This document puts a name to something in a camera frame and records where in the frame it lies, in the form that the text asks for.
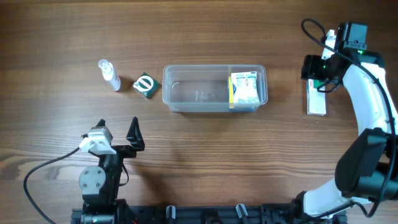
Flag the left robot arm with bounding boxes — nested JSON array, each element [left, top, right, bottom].
[[71, 117, 145, 223]]

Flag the left black cable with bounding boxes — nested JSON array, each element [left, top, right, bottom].
[[23, 146, 81, 224]]

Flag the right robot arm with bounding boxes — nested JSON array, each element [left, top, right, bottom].
[[288, 22, 397, 223]]

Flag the clear plastic container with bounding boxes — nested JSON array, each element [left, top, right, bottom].
[[162, 64, 268, 113]]

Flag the white spray bottle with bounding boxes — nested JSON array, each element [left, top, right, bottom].
[[98, 59, 121, 91]]

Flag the white green medicine box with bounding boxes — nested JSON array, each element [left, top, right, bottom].
[[307, 79, 326, 116]]

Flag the green Zam-Buk box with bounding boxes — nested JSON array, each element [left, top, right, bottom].
[[132, 72, 161, 99]]

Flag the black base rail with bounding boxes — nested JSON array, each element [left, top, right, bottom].
[[70, 203, 346, 224]]

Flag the blue VapoDrops box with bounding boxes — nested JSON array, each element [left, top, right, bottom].
[[227, 76, 259, 112]]

